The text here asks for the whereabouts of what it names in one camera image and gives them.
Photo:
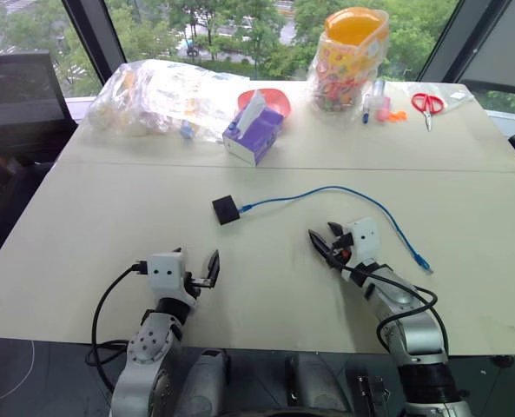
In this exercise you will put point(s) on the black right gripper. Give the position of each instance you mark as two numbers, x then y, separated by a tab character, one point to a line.
343	249

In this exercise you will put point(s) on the black bracket with screws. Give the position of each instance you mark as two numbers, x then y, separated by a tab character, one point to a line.
372	393

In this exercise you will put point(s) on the dark window frame post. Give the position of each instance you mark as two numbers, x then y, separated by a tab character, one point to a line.
487	43

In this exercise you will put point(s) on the small black square box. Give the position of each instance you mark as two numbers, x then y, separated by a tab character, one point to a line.
225	209

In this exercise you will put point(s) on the blue marker pen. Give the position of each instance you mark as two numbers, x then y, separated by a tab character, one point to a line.
365	110

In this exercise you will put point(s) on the bag of colourful toys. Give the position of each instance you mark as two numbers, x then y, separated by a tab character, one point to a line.
348	65

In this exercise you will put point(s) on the small orange plastic pieces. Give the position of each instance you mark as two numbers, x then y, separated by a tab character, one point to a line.
397	116

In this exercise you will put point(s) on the black office chair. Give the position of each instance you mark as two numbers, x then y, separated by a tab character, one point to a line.
18	174

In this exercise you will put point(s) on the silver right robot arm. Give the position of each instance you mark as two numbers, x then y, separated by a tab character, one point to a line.
413	330

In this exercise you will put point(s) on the clear bottle with pink label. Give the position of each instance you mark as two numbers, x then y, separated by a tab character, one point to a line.
380	102

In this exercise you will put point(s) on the clear plastic bag with items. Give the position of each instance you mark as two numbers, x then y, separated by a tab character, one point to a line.
161	100

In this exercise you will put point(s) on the black window frame post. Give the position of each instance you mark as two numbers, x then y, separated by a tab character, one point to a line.
94	35

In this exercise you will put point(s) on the black monitor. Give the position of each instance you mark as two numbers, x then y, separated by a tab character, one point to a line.
18	87

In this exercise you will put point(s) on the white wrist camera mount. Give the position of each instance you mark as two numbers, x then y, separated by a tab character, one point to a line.
365	236
166	271

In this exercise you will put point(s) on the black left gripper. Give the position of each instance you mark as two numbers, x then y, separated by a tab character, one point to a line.
202	283

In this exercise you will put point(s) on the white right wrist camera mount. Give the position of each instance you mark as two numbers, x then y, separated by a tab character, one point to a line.
365	236

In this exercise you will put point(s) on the purple tissue box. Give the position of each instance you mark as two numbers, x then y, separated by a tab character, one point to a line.
252	134

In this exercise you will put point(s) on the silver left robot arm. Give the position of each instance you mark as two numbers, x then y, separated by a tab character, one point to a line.
148	347

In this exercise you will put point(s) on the black table clamp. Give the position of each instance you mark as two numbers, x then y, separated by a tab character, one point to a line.
502	360

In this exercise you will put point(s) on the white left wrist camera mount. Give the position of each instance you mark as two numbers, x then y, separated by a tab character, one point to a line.
166	271

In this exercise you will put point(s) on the red plastic bowl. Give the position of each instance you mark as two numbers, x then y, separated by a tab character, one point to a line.
276	102

